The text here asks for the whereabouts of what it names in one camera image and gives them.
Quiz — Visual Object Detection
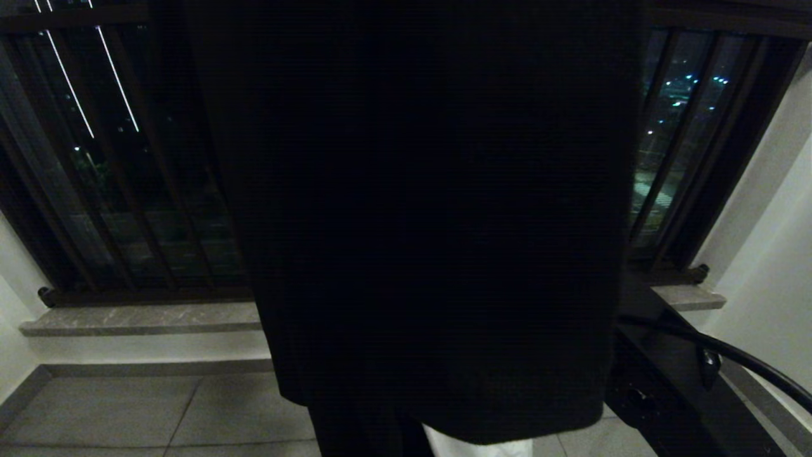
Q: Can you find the black garment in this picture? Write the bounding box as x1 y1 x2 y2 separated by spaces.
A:
149 0 649 457

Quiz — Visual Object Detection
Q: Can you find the grey stone window sill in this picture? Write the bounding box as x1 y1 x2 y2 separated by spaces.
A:
19 285 727 337

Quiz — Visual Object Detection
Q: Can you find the dark barred window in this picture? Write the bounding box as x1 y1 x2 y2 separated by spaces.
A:
0 0 809 310

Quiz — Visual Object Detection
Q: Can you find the black cable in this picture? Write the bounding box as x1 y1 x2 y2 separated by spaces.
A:
617 315 812 414

